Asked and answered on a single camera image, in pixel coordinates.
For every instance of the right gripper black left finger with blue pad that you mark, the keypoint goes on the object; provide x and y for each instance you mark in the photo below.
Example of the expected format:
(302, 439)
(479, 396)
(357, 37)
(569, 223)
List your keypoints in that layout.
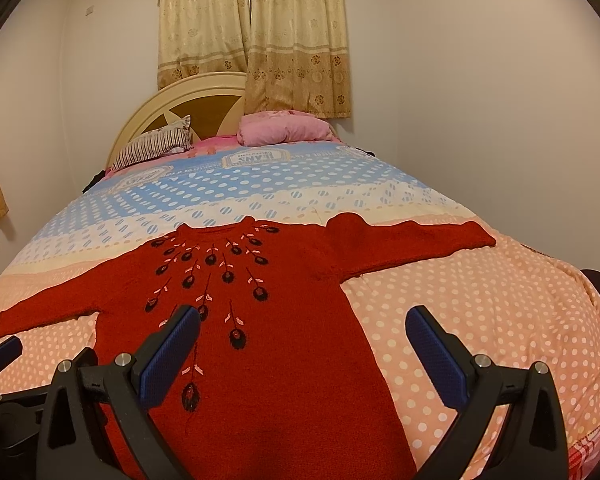
(73, 443)

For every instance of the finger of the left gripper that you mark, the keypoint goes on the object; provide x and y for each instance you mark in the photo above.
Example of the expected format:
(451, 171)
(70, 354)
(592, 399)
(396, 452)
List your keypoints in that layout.
(10, 350)
(87, 357)

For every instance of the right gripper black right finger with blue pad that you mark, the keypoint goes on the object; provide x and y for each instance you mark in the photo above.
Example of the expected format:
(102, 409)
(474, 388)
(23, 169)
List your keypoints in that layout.
(531, 443)

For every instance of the red knitted embroidered sweater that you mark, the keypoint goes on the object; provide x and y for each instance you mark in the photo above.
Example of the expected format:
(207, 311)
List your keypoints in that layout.
(281, 383)

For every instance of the red plaid bed sheet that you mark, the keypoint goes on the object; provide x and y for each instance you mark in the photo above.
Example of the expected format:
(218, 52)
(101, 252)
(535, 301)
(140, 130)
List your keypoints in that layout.
(584, 455)

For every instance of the polka dot bed quilt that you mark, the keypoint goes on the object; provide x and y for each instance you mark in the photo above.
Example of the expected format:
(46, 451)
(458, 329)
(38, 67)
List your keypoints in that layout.
(506, 301)

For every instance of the striped pillow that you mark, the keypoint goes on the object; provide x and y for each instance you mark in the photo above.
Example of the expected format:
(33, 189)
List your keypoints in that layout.
(155, 143)

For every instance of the cream wooden headboard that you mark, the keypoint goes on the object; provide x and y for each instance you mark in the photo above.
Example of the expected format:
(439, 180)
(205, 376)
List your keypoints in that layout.
(215, 103)

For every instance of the pink pillow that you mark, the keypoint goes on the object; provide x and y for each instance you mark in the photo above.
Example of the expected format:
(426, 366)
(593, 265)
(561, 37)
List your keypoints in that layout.
(282, 126)

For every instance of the beige patterned window curtain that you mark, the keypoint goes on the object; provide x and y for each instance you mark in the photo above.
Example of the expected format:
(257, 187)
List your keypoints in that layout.
(294, 53)

